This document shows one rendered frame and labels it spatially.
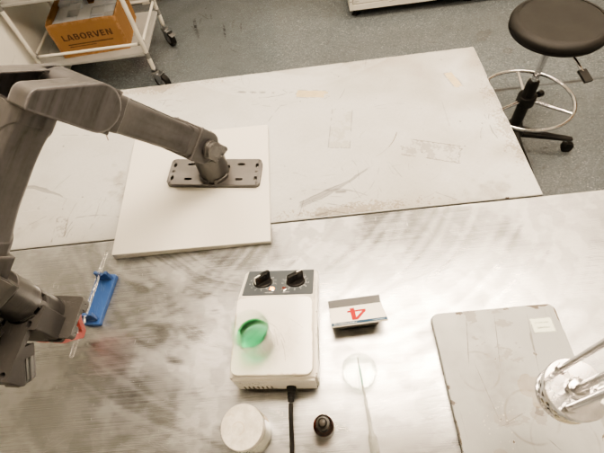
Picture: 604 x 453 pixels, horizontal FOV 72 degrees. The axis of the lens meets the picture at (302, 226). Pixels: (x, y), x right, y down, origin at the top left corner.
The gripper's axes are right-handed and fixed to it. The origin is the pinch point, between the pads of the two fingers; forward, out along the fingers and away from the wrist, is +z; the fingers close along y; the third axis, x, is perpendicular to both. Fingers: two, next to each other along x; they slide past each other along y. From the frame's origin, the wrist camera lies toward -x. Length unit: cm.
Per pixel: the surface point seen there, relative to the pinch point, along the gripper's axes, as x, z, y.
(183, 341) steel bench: 0.0, 2.9, 17.6
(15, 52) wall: 167, 64, -137
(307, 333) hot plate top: 0.0, -6.0, 39.9
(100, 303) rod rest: 6.1, 2.2, 0.5
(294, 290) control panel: 7.7, -3.0, 36.9
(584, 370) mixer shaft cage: -5, -15, 73
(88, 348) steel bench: -1.9, 2.9, 0.6
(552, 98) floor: 160, 98, 149
